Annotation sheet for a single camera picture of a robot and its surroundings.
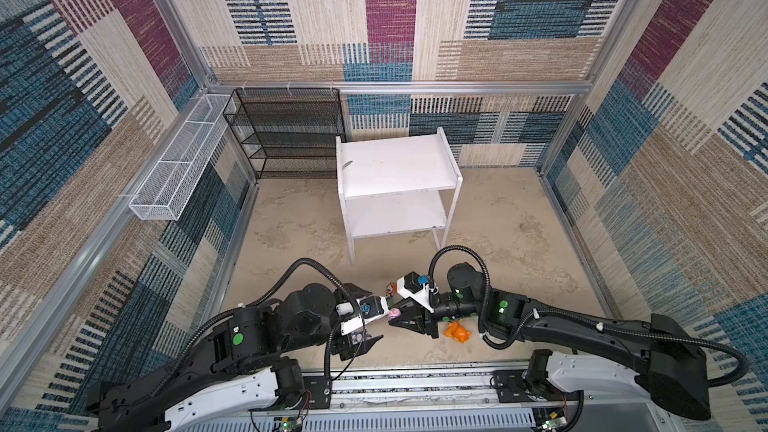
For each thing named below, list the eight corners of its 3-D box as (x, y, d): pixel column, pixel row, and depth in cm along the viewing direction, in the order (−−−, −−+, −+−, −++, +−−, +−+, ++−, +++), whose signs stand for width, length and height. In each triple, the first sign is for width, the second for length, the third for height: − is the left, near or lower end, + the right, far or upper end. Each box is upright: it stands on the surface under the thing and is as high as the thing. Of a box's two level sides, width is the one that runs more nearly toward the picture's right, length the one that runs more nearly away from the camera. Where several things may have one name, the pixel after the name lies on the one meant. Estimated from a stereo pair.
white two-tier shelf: (353, 267, 97) (338, 194, 69) (349, 217, 110) (335, 138, 82) (442, 256, 100) (463, 180, 72) (429, 208, 112) (441, 128, 85)
